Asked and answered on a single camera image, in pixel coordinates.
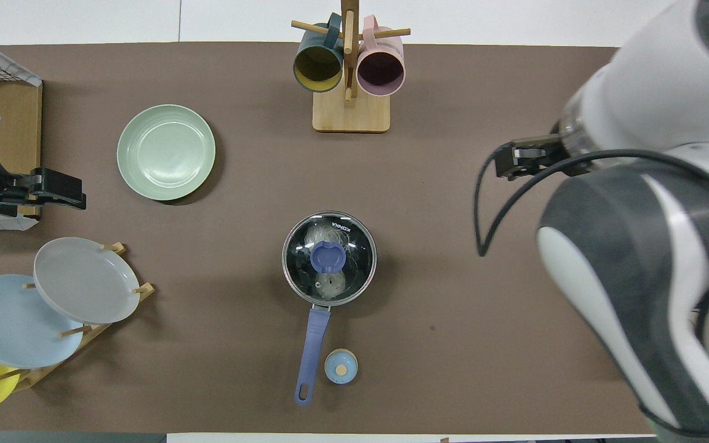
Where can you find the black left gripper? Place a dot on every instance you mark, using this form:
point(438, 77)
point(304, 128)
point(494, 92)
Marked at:
point(56, 189)

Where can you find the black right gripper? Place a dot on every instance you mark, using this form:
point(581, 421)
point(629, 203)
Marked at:
point(530, 157)

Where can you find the glass lid blue knob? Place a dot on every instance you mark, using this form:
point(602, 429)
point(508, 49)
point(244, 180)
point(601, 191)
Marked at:
point(328, 255)

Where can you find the white vermicelli bundle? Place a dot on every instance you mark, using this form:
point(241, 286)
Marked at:
point(330, 284)

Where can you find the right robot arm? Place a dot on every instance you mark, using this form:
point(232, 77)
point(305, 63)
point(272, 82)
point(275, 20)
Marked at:
point(656, 215)

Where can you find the grey plate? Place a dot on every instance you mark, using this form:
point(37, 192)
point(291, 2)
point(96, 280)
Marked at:
point(84, 280)

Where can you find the light green plate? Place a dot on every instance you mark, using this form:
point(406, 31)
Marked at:
point(165, 152)

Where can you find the light blue plate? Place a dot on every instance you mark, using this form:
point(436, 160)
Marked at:
point(10, 323)

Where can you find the wooden plate rack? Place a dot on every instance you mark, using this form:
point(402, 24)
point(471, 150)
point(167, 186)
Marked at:
point(93, 332)

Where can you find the pink mug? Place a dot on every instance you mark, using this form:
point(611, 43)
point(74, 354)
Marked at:
point(381, 72)

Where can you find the wooden mug tree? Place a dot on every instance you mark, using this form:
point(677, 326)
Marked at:
point(351, 114)

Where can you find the brown table mat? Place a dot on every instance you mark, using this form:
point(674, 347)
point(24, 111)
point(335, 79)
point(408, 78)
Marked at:
point(237, 307)

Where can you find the dark teal mug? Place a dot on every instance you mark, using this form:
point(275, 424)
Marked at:
point(317, 67)

